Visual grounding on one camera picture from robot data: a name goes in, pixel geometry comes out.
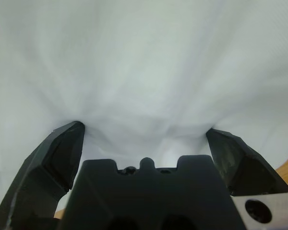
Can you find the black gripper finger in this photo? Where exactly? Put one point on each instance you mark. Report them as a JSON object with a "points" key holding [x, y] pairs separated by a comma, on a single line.
{"points": [[244, 167], [45, 172]]}

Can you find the white t-shirt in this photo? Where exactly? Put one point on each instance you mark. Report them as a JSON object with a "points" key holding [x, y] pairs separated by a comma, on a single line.
{"points": [[144, 60]]}

